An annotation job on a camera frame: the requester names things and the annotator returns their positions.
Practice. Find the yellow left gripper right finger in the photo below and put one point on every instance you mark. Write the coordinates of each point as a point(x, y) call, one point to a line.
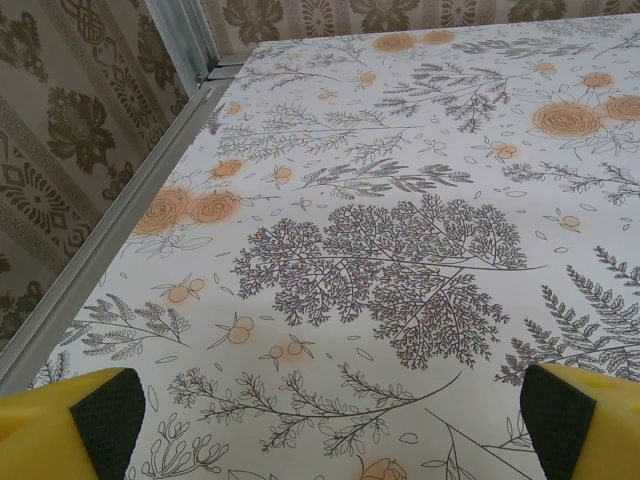
point(600, 430)

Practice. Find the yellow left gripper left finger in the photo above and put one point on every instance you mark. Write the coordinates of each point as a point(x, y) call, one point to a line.
point(35, 435)

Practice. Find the floral tablecloth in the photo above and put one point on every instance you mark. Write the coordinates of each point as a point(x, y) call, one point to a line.
point(400, 150)

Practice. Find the aluminium side rail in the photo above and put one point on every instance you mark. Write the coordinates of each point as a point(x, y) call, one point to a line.
point(100, 250)

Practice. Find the short aluminium cross rail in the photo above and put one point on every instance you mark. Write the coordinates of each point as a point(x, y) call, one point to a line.
point(227, 67)

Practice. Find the aluminium frame post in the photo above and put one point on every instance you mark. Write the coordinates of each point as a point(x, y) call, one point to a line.
point(185, 30)

